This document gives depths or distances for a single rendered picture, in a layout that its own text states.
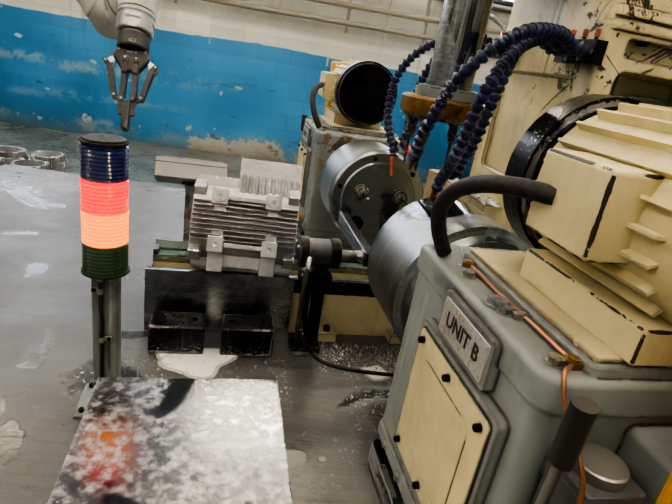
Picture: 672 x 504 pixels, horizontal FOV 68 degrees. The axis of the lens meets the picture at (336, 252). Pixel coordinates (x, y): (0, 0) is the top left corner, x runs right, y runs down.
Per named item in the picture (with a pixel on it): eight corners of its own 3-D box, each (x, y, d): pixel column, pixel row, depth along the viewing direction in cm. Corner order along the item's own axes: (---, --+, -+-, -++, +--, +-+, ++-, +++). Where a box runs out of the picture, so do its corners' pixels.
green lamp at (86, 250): (132, 263, 74) (132, 234, 73) (124, 280, 69) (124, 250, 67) (88, 260, 73) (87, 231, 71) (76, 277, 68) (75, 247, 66)
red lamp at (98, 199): (132, 205, 71) (132, 174, 70) (124, 219, 66) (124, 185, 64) (87, 201, 70) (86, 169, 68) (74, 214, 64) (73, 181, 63)
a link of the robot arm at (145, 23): (154, 7, 120) (151, 31, 120) (158, 27, 129) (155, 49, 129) (113, 0, 118) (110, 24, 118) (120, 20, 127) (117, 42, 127)
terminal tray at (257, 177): (295, 207, 110) (298, 174, 110) (299, 201, 99) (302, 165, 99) (239, 200, 108) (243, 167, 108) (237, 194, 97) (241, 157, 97)
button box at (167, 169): (226, 188, 129) (227, 168, 129) (227, 183, 122) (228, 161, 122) (156, 181, 125) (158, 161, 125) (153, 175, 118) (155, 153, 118)
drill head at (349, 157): (381, 211, 165) (395, 135, 156) (418, 254, 131) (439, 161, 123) (306, 204, 159) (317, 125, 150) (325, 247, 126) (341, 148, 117)
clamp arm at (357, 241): (375, 268, 96) (347, 224, 119) (378, 253, 94) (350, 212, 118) (357, 266, 95) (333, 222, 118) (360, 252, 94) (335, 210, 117)
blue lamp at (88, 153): (132, 174, 70) (133, 142, 68) (124, 185, 64) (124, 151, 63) (86, 169, 68) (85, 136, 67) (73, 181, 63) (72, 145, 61)
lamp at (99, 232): (132, 234, 73) (132, 205, 71) (124, 250, 67) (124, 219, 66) (87, 231, 71) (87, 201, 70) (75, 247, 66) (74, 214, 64)
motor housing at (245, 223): (286, 275, 113) (295, 192, 114) (292, 279, 94) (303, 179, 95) (196, 267, 110) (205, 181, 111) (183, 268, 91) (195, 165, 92)
